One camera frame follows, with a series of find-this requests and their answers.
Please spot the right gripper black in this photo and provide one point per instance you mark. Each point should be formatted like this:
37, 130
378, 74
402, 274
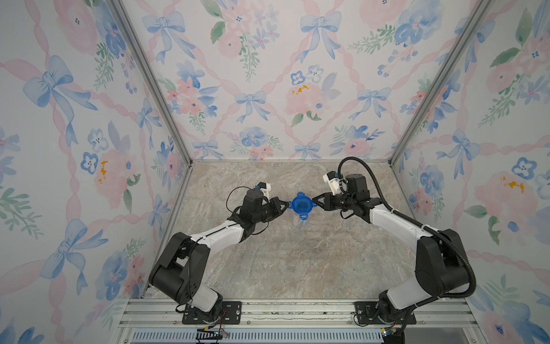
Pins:
327, 203

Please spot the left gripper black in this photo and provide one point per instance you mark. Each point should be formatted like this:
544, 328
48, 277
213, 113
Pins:
273, 203

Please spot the blue container lid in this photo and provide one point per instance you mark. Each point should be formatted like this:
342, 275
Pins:
302, 206

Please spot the clear plastic container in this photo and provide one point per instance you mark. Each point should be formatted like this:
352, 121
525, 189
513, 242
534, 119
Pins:
300, 221

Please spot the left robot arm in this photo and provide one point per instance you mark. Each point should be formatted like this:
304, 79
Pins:
178, 272

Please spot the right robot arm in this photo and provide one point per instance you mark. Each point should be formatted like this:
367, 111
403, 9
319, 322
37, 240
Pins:
441, 267

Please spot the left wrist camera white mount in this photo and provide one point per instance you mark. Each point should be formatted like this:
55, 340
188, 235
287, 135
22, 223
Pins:
265, 188

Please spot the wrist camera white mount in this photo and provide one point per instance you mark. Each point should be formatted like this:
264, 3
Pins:
265, 188
334, 182

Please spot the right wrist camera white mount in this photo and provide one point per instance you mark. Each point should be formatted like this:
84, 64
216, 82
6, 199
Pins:
334, 182

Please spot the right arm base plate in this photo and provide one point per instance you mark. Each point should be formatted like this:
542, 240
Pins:
366, 313

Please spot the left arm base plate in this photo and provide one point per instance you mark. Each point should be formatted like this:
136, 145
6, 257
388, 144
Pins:
225, 312

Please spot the aluminium frame rail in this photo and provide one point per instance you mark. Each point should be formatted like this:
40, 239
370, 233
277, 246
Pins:
297, 321

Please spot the right corner aluminium post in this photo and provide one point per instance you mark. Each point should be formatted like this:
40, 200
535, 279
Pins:
458, 49

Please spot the corner aluminium post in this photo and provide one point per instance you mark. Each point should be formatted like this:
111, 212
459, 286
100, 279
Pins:
458, 49
128, 31

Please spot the left corner aluminium post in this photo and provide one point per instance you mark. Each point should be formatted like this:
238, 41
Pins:
128, 31

